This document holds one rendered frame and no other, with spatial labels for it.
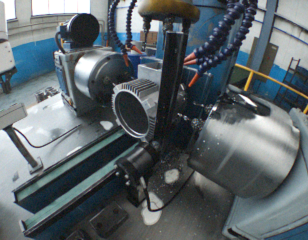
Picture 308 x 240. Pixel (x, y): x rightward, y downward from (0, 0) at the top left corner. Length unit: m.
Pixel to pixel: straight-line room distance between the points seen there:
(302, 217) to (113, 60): 0.73
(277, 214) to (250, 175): 0.13
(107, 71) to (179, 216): 0.58
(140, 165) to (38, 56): 5.79
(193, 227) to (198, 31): 0.70
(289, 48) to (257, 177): 5.91
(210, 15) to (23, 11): 5.75
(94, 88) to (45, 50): 5.50
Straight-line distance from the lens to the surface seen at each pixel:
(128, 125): 0.46
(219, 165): 0.27
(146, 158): 0.25
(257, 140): 0.26
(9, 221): 0.64
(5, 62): 0.54
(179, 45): 0.20
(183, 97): 0.42
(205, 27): 0.58
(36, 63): 5.89
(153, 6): 0.35
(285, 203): 0.32
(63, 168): 0.43
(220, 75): 0.55
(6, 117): 0.52
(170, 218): 0.46
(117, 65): 0.57
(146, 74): 0.40
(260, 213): 0.37
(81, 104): 0.79
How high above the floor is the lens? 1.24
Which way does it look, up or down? 37 degrees down
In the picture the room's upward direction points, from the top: 7 degrees clockwise
